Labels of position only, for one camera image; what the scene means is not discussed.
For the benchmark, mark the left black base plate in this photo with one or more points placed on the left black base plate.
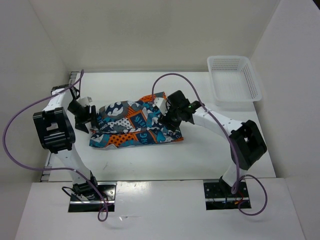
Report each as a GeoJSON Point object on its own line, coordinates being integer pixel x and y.
{"type": "Point", "coordinates": [80, 204]}

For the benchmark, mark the white perforated plastic basket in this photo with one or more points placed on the white perforated plastic basket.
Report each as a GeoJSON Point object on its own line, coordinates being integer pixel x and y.
{"type": "Point", "coordinates": [234, 79]}

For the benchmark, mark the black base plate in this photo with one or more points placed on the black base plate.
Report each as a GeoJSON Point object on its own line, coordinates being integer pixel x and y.
{"type": "Point", "coordinates": [218, 196]}
{"type": "Point", "coordinates": [80, 204]}

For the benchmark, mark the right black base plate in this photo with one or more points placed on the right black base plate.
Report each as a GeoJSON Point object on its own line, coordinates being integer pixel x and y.
{"type": "Point", "coordinates": [218, 196]}

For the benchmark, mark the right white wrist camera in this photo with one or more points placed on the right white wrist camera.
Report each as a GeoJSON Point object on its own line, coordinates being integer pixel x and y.
{"type": "Point", "coordinates": [161, 104]}

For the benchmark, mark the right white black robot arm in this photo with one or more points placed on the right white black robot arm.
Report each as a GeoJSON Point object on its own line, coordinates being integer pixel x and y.
{"type": "Point", "coordinates": [245, 139]}

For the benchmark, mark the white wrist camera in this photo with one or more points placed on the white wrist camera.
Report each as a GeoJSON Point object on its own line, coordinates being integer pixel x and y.
{"type": "Point", "coordinates": [161, 104]}
{"type": "Point", "coordinates": [85, 101]}

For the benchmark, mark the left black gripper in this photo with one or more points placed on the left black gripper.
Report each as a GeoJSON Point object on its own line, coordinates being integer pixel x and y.
{"type": "Point", "coordinates": [79, 124]}

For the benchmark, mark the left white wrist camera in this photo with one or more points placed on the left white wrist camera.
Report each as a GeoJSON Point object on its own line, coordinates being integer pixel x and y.
{"type": "Point", "coordinates": [85, 101]}

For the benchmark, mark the colourful patterned shorts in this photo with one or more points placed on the colourful patterned shorts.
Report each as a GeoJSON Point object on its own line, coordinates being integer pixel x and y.
{"type": "Point", "coordinates": [131, 123]}

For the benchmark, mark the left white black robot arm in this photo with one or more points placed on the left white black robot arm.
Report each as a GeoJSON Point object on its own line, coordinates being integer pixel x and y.
{"type": "Point", "coordinates": [55, 126]}

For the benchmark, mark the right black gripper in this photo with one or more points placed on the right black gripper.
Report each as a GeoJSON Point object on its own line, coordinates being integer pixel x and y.
{"type": "Point", "coordinates": [166, 119]}

